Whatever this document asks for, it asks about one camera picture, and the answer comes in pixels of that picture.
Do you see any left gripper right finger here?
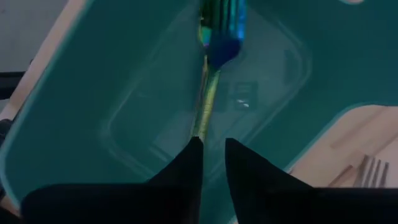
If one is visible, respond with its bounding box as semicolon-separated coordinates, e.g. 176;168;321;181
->
224;138;398;224

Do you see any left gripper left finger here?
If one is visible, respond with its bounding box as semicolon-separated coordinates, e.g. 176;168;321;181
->
20;136;205;224

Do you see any red handled silver fork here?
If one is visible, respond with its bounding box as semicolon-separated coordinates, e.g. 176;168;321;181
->
353;154;390;189

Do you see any iridescent rainbow fork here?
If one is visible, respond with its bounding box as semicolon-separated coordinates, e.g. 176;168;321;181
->
190;0;215;142
198;0;248;144

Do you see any teal plastic bin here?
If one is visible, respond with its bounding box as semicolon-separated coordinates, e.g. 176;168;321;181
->
0;0;398;224

